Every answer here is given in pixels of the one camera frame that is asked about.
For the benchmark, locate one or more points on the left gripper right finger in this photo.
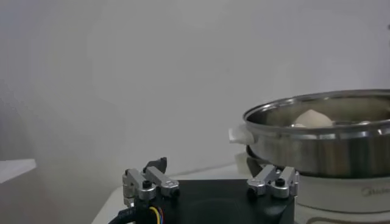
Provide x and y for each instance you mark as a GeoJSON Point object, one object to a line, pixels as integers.
{"type": "Point", "coordinates": [268, 178]}

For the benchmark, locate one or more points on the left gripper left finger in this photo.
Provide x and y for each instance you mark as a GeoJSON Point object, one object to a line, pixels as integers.
{"type": "Point", "coordinates": [158, 178]}

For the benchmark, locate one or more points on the white steamed baozi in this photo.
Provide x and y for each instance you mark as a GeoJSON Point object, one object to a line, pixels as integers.
{"type": "Point", "coordinates": [314, 119]}

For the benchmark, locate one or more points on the stainless steel steamer basket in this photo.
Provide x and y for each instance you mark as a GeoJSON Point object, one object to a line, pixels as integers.
{"type": "Point", "coordinates": [304, 158]}

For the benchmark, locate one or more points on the white electric cooker base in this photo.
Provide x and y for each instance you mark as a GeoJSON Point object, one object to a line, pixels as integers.
{"type": "Point", "coordinates": [335, 194]}

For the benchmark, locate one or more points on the white side desk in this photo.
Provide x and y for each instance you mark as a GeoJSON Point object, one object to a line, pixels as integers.
{"type": "Point", "coordinates": [15, 169]}

